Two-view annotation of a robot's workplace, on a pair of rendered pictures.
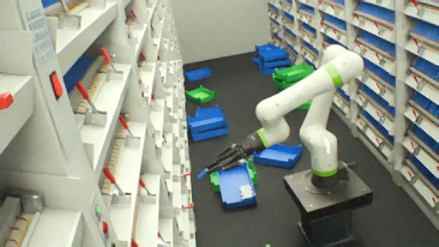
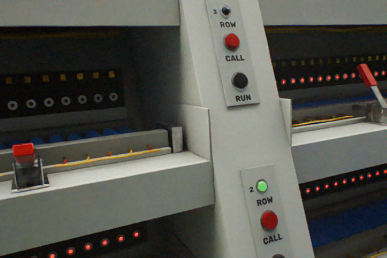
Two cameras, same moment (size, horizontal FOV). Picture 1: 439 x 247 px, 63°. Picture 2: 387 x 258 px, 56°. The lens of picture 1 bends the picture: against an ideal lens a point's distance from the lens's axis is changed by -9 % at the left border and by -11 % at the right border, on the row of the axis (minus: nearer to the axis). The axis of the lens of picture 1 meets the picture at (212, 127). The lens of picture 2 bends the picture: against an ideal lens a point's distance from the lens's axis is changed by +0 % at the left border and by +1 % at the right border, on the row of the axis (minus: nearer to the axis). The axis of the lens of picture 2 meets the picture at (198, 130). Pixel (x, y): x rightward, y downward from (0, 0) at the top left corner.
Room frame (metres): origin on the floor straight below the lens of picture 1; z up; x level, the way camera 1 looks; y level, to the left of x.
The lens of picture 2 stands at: (1.67, -0.11, 0.46)
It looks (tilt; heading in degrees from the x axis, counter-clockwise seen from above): 6 degrees up; 66
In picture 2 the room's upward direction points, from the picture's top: 11 degrees counter-clockwise
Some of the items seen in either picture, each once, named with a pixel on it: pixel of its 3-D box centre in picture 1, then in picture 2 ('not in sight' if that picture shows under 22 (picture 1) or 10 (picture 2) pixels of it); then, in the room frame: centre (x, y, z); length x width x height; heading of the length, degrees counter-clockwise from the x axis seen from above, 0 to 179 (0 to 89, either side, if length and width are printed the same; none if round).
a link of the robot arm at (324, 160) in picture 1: (322, 152); not in sight; (1.61, -0.50, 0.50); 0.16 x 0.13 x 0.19; 3
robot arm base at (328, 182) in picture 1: (334, 171); not in sight; (1.60, -0.56, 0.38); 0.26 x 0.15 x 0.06; 98
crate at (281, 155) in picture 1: (278, 153); not in sight; (2.47, -0.43, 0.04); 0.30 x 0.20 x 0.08; 51
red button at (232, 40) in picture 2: not in sight; (231, 42); (1.87, 0.20, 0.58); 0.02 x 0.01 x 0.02; 1
